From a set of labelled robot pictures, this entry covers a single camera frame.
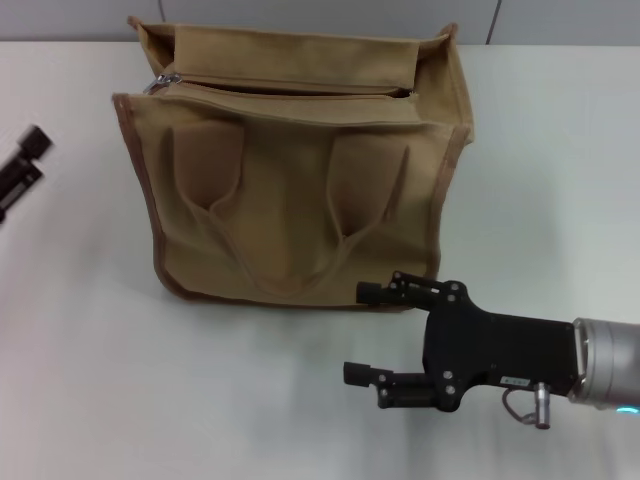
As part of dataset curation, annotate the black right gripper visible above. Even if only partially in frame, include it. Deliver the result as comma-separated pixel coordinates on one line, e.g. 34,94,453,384
342,271,577,414

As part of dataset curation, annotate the silver metal zipper pull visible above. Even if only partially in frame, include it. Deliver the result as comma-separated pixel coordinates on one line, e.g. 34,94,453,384
143,72,182,96

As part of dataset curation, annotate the khaki canvas food bag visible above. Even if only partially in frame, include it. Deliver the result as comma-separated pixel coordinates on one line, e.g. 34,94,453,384
110,14,475,314

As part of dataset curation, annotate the right gripper cable with connectors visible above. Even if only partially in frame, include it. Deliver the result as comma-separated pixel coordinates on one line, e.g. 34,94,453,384
501,382,552,430

